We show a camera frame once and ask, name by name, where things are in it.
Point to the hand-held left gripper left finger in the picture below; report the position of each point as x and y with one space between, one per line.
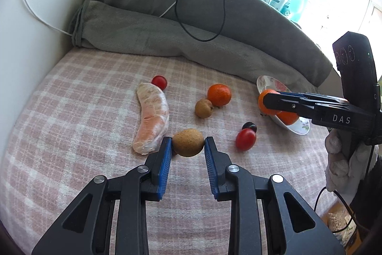
165 168

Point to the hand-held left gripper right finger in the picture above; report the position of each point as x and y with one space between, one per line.
210 171

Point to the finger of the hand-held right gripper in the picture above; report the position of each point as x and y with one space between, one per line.
286 105
328 100

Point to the small mandarin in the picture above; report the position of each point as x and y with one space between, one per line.
288 119

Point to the large orange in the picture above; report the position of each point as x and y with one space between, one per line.
261 104

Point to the floral white plate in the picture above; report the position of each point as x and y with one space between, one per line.
268 82

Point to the peeled pomelo segment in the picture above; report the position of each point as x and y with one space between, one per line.
152 117

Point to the small lumpy brown kiwi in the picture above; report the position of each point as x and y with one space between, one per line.
203 108

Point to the person's right hand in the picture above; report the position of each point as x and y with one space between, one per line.
337 165

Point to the red cherry tomato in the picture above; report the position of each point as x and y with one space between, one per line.
159 82

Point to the pink checked bed sheet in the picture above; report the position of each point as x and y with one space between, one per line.
74 138

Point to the rolled grey fleece blanket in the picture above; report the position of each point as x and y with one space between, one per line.
119 31

